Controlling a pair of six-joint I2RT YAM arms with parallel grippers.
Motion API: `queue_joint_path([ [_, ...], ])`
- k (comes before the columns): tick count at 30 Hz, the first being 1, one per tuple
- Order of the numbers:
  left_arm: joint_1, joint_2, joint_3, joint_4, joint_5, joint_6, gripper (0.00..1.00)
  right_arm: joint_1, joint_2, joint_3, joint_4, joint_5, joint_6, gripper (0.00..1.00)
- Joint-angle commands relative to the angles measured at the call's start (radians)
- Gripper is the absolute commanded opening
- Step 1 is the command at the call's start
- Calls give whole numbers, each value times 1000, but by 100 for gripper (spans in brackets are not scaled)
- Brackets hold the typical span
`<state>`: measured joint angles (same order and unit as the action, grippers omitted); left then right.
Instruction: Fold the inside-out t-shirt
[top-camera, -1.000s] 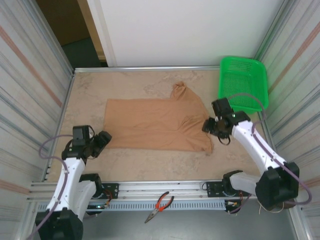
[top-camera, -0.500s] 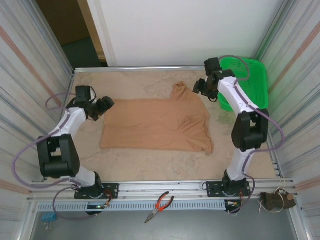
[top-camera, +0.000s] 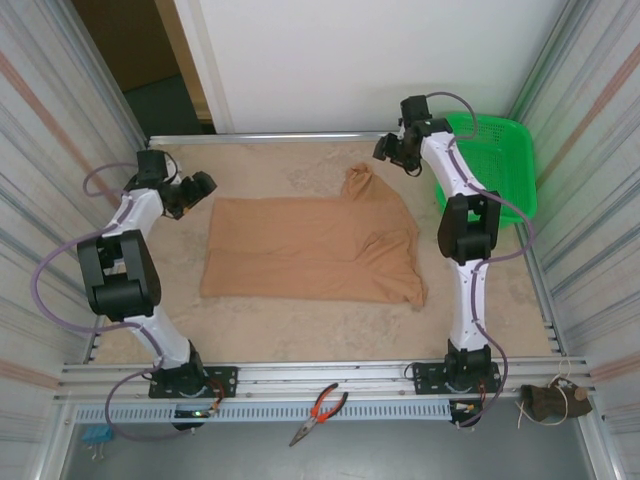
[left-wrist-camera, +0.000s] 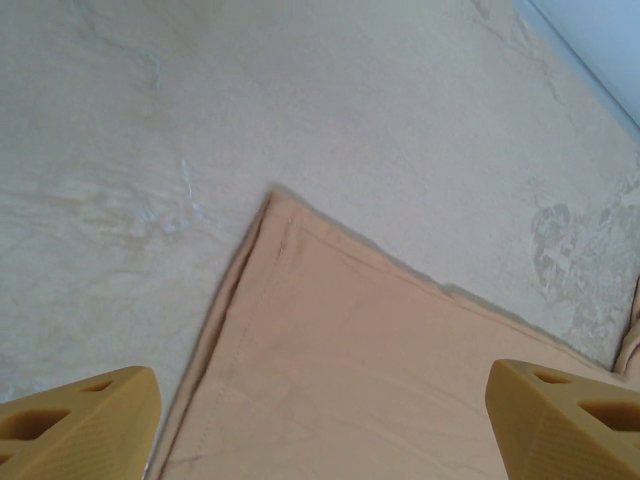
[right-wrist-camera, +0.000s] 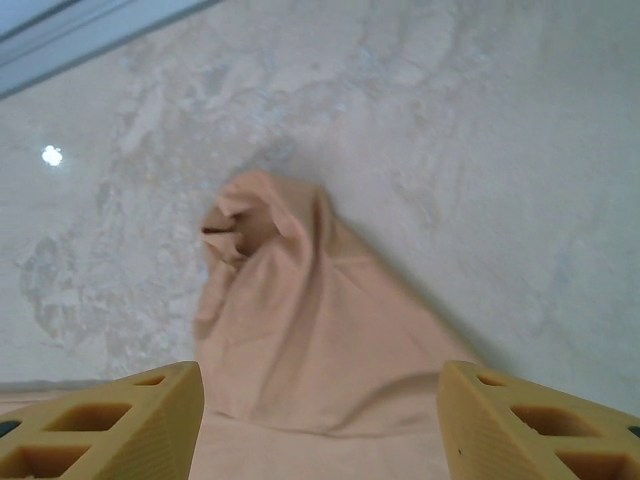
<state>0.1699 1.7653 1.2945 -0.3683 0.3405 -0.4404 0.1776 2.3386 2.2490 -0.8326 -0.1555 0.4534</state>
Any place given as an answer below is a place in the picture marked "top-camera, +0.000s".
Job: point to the tan t-shirt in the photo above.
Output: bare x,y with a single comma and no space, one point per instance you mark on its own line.
310,250

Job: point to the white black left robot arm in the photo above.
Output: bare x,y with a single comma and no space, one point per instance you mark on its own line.
135,215

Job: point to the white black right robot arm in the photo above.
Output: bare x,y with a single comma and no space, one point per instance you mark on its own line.
470,300

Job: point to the green plastic basket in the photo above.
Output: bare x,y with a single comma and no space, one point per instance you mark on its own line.
505,165

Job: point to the brown wooden door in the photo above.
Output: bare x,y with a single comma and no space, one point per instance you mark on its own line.
125,40

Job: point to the small circuit board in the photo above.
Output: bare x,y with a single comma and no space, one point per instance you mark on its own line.
465,410
195,414

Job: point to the blue binder clip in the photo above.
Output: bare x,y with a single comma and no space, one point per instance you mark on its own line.
97,434

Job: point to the beige door frame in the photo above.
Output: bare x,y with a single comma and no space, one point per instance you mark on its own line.
192,65

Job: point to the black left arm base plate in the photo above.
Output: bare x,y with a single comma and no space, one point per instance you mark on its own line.
222,380

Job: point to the aluminium mounting rail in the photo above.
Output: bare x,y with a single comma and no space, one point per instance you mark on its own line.
325,372

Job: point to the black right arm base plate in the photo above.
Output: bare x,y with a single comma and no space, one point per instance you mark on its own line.
430,380

